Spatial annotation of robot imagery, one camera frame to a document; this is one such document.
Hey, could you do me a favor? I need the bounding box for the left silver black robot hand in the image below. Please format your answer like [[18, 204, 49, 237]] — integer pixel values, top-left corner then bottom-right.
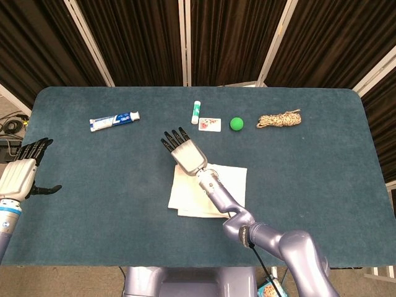
[[0, 137, 62, 202]]

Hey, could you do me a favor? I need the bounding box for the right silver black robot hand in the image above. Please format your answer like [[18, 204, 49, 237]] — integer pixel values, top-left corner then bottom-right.
[[160, 126, 209, 177]]

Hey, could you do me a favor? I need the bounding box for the white T-shirt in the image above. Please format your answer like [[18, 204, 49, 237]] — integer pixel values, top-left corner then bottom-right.
[[168, 162, 248, 219]]

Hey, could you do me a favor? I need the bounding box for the grey floor equipment box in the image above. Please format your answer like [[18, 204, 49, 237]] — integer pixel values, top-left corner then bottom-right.
[[0, 138, 22, 163]]

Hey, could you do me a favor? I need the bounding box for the red playing card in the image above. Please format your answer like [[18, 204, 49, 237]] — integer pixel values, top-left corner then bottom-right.
[[199, 118, 223, 132]]

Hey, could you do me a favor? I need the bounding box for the white green glue stick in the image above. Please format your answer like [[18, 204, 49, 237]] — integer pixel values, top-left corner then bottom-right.
[[191, 100, 202, 125]]

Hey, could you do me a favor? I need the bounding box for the blue white toothpaste tube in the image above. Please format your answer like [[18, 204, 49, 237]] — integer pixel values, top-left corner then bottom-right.
[[89, 111, 140, 133]]

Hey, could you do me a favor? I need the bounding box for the dark curtain partition panel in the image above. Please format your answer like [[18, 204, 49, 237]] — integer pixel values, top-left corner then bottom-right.
[[72, 0, 189, 87], [352, 46, 396, 183], [0, 0, 115, 108], [259, 0, 396, 90], [185, 0, 298, 87]]

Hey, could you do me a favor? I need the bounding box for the grey robot torso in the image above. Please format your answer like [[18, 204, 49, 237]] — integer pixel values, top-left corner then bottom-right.
[[123, 266, 258, 297]]

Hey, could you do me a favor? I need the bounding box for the cookie print box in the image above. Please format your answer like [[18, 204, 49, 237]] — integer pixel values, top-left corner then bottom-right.
[[257, 277, 284, 297]]

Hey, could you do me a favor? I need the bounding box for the black floor cable bundle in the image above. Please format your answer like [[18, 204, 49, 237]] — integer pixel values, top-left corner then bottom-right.
[[0, 114, 30, 134]]

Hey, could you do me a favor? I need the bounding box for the white metal frame bar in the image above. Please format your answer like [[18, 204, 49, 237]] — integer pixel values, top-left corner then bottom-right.
[[0, 82, 32, 111]]

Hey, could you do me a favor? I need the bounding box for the beige braided rope coil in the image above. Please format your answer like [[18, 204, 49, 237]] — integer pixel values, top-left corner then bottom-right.
[[256, 108, 303, 129]]

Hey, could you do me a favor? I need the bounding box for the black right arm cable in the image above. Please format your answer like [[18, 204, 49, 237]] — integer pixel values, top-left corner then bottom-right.
[[227, 210, 284, 297]]

